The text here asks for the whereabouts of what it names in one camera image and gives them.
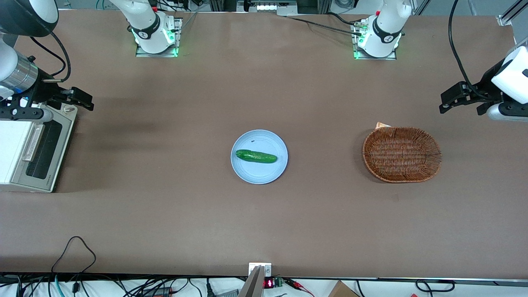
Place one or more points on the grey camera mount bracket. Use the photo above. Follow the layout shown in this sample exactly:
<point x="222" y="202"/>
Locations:
<point x="258" y="280"/>

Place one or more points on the black orange connector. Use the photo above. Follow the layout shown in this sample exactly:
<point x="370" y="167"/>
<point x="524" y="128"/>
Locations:
<point x="159" y="292"/>

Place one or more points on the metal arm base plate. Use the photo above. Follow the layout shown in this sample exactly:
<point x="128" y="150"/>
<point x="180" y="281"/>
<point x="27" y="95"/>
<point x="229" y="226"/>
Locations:
<point x="358" y="55"/>
<point x="142" y="53"/>

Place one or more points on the brown wicker basket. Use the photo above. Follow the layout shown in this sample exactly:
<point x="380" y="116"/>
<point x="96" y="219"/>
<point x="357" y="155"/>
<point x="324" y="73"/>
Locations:
<point x="402" y="154"/>

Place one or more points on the red digit display module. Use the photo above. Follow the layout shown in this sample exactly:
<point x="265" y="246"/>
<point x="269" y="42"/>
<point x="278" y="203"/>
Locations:
<point x="270" y="283"/>

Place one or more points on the red clip leads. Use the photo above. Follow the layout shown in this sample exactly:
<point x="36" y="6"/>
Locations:
<point x="299" y="286"/>

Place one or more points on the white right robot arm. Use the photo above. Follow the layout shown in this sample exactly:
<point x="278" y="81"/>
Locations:
<point x="148" y="20"/>

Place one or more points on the black power plug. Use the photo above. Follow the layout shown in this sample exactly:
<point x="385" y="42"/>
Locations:
<point x="210" y="288"/>

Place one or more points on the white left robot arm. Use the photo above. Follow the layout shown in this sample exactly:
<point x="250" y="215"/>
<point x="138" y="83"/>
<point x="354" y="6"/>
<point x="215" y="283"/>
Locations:
<point x="387" y="24"/>

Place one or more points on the green cucumber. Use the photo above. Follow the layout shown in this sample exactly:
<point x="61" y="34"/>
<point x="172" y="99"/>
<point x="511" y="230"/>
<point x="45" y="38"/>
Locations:
<point x="255" y="156"/>

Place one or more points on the light blue plate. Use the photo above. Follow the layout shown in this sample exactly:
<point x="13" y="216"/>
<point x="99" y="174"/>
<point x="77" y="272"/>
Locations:
<point x="264" y="173"/>

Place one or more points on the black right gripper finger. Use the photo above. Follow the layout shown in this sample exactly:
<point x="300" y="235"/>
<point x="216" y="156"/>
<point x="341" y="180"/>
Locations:
<point x="80" y="104"/>
<point x="82" y="96"/>

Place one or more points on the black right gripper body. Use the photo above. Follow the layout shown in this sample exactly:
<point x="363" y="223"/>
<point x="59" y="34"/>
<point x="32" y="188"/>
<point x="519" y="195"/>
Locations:
<point x="44" y="91"/>

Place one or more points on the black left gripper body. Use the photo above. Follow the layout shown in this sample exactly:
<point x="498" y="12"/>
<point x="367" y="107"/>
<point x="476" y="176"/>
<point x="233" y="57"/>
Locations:
<point x="485" y="84"/>

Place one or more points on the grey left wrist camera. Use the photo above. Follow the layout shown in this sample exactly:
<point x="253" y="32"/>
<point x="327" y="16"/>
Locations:
<point x="507" y="112"/>

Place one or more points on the white toaster oven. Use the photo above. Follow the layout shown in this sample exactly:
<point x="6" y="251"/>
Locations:
<point x="8" y="148"/>

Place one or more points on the aluminium frame profile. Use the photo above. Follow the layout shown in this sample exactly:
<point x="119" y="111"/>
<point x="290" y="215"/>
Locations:
<point x="509" y="14"/>

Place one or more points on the brown cardboard box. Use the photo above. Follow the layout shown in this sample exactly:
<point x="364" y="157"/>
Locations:
<point x="342" y="290"/>

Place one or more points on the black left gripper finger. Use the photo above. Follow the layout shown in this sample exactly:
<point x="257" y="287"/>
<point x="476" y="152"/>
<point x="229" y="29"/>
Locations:
<point x="453" y="106"/>
<point x="456" y="93"/>

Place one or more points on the small cardboard tag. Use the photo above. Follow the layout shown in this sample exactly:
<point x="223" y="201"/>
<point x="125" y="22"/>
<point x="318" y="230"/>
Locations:
<point x="381" y="124"/>

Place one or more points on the lit equipment rack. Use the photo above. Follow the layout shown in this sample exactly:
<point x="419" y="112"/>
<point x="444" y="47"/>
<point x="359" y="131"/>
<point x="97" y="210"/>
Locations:
<point x="268" y="6"/>

